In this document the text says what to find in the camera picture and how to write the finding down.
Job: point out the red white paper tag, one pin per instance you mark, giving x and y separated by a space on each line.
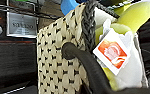
111 53

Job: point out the yellow white plush toy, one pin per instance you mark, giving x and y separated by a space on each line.
137 20

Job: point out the large brown cardboard box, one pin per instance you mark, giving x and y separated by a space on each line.
51 15

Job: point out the blue box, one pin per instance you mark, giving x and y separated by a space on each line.
69 6

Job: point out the white printed box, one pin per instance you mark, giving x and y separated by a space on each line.
21 24

